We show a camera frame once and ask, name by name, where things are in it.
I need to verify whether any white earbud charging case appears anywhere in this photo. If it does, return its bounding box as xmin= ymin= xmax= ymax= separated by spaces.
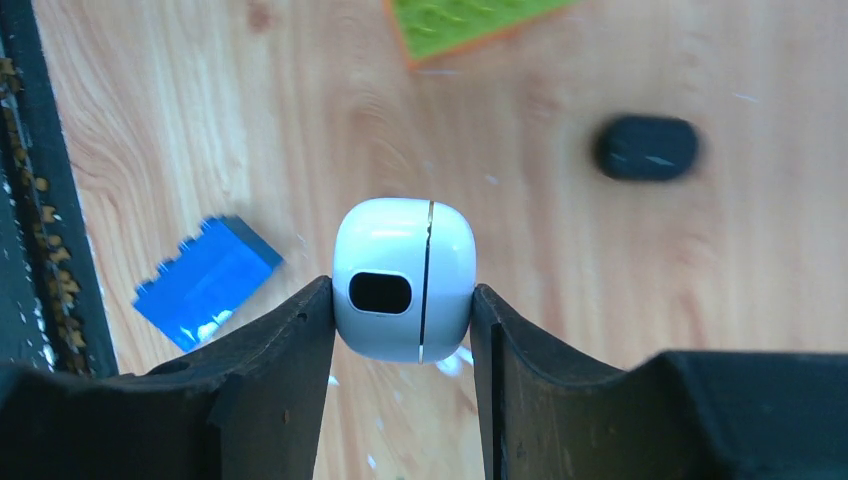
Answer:
xmin=332 ymin=198 xmax=477 ymax=364

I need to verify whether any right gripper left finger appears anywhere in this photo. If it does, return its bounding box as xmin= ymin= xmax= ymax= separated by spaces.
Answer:
xmin=1 ymin=276 xmax=336 ymax=479

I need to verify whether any black earbud case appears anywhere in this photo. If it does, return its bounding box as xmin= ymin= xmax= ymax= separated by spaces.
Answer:
xmin=591 ymin=113 xmax=702 ymax=182

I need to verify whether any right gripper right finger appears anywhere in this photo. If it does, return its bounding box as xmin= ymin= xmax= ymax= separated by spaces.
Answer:
xmin=471 ymin=284 xmax=847 ymax=479

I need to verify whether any orange green toy block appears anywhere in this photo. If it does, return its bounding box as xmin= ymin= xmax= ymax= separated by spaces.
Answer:
xmin=382 ymin=0 xmax=573 ymax=69

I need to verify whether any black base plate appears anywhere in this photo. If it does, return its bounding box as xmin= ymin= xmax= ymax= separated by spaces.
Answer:
xmin=1 ymin=1 xmax=118 ymax=378

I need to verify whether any blue toy brick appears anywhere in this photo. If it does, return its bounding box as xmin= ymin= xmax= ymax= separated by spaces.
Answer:
xmin=133 ymin=216 xmax=283 ymax=352

